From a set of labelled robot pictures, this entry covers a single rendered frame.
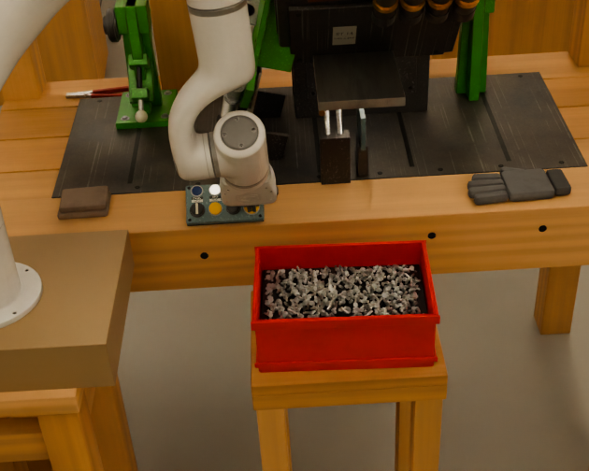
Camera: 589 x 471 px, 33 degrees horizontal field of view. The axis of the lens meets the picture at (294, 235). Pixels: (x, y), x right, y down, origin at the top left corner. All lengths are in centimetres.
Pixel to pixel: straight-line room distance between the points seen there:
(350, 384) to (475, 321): 137
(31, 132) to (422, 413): 113
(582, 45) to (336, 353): 113
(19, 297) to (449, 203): 83
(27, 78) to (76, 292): 86
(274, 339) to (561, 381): 137
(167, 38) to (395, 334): 102
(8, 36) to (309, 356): 72
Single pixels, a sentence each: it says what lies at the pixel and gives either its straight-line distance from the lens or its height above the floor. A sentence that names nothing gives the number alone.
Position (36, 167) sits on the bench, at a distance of 222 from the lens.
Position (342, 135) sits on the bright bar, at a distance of 195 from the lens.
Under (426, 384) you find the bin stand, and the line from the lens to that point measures 173.
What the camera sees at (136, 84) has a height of 99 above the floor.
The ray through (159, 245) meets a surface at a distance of 193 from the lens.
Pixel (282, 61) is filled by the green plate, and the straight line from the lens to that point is 199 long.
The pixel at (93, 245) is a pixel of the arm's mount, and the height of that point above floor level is 94.
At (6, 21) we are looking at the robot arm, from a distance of 147.
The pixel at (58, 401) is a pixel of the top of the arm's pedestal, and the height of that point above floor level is 84.
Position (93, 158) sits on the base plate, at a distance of 217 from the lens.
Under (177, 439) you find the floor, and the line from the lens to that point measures 273.
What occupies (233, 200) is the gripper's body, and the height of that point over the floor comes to 101.
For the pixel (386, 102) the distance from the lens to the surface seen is 183.
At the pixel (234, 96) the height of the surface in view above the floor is 105.
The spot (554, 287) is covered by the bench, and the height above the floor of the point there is 18.
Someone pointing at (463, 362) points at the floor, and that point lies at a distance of 291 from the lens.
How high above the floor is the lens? 201
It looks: 37 degrees down
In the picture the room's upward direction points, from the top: 3 degrees counter-clockwise
